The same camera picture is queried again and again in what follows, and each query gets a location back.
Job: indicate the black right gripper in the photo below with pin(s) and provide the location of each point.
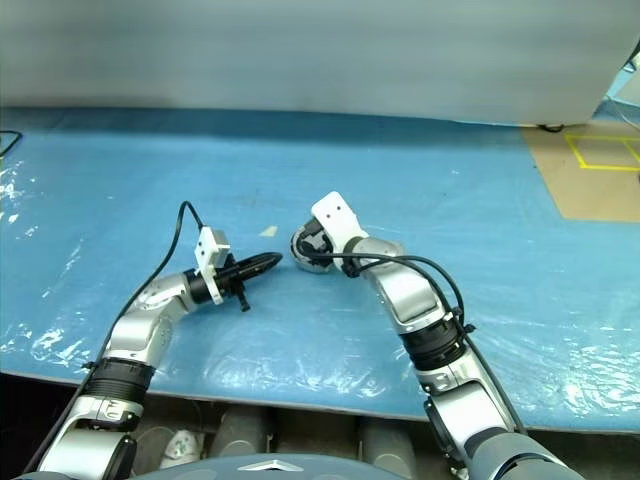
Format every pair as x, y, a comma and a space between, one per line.
315, 242

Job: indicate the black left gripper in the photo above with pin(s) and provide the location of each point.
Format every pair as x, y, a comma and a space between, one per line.
231, 277

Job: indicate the silver motor housing copper coils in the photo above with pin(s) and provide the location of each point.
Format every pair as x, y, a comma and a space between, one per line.
312, 268

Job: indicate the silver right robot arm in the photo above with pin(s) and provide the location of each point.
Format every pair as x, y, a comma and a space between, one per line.
410, 295

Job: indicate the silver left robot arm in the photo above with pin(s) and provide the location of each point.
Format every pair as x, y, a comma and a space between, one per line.
145, 325

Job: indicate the small tan paper scrap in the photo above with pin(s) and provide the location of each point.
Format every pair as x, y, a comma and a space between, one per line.
271, 231

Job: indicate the blue plastic table sheet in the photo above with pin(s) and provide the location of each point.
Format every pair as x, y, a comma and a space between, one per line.
450, 225

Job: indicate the dark grey rounded cylinder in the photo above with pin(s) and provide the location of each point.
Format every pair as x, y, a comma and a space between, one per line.
385, 445
240, 435

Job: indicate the white partition board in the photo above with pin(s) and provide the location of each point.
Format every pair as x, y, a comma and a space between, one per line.
300, 50

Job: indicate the white object with green marks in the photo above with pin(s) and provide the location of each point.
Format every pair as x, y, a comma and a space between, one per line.
180, 445

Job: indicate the grey robot torso silver chevron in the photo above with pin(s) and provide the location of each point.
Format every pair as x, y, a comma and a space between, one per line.
200, 470

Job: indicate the yellow tape square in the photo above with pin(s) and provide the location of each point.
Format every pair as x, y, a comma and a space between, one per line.
575, 149

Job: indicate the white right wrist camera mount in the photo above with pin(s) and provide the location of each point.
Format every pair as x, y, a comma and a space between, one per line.
335, 215

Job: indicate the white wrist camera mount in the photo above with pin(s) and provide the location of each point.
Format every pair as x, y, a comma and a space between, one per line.
335, 215
207, 250

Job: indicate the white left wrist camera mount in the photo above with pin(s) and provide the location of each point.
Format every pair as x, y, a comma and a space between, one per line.
207, 250

